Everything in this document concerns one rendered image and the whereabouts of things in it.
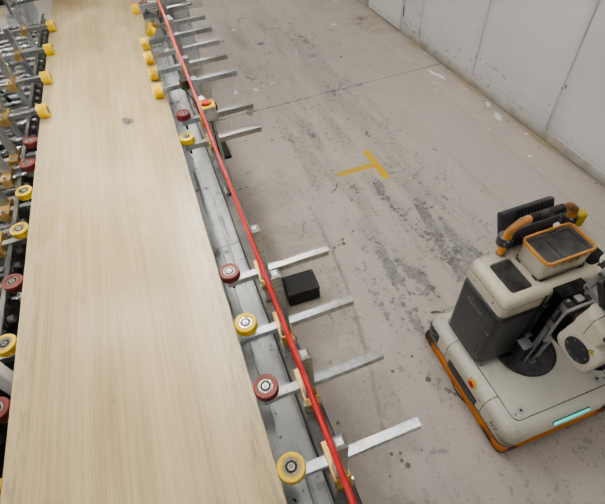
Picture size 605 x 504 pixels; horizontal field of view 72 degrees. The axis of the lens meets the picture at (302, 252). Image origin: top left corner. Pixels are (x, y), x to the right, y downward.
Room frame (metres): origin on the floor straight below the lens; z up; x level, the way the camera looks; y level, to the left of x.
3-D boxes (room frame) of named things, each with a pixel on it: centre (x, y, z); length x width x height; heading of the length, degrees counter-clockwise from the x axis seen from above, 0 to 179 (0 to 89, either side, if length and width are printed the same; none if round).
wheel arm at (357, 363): (0.60, -0.03, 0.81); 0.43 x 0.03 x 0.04; 105
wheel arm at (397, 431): (0.36, -0.09, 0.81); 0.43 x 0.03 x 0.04; 105
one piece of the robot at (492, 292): (0.96, -0.98, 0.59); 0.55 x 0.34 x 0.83; 104
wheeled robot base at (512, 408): (0.87, -1.00, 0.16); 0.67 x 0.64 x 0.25; 14
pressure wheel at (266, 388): (0.55, 0.16, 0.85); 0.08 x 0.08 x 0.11
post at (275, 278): (0.79, 0.09, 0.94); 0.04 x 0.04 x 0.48; 15
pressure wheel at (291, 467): (0.31, 0.10, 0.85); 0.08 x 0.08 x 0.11
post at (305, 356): (0.55, 0.03, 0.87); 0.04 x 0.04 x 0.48; 15
